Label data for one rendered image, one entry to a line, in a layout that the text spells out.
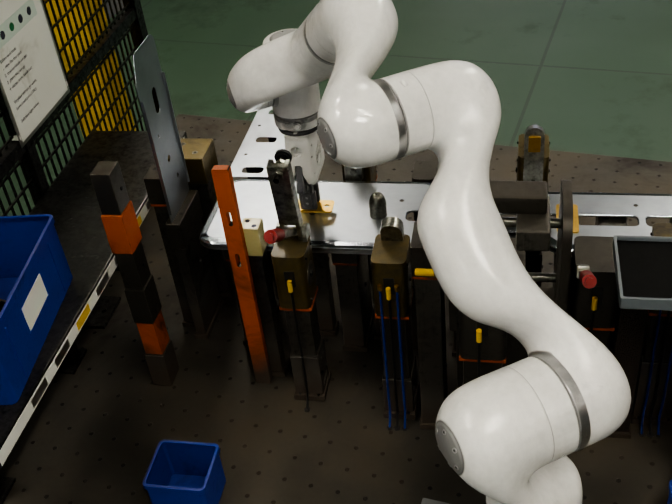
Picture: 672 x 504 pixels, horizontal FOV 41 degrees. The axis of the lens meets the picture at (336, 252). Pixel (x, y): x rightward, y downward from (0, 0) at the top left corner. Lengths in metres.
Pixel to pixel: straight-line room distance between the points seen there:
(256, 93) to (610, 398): 0.71
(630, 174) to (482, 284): 1.33
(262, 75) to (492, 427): 0.68
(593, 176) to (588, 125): 1.62
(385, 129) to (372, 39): 0.12
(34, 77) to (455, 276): 1.06
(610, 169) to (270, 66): 1.18
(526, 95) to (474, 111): 3.05
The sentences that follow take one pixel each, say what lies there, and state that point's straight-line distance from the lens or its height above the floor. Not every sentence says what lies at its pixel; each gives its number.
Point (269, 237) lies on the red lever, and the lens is 1.39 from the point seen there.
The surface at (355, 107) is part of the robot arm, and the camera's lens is 1.05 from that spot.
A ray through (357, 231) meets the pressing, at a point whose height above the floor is 1.00.
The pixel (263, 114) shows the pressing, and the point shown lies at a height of 1.00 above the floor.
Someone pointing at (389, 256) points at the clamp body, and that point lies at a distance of 1.44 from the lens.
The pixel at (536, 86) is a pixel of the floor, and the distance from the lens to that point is 4.22.
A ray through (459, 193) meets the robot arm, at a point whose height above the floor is 1.37.
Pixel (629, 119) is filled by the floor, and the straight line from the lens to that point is 3.98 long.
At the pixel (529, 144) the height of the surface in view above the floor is 1.08.
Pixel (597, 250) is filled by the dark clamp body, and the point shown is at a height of 1.08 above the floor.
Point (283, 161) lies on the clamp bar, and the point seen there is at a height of 1.21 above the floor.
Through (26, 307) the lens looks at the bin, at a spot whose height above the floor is 1.11.
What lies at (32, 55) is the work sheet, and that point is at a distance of 1.84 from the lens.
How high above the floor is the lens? 1.96
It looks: 38 degrees down
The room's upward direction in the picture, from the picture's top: 7 degrees counter-clockwise
